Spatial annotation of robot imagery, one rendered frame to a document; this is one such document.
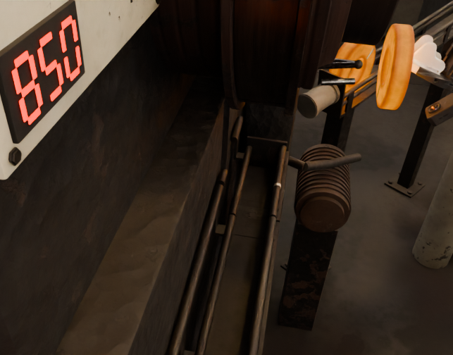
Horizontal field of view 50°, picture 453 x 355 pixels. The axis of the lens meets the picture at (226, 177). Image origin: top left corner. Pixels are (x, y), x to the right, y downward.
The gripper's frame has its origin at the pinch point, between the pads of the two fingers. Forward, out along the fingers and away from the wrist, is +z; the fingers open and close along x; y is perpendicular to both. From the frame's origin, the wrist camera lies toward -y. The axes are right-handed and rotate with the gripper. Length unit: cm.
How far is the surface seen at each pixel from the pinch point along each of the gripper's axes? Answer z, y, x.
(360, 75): -2.1, -15.1, -25.5
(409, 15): -63, -44, -231
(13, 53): 37, 16, 71
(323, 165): 1.5, -27.9, -0.5
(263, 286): 14, -20, 47
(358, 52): 1.8, -9.0, -21.9
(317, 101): 7.5, -18.5, -9.4
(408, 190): -55, -69, -74
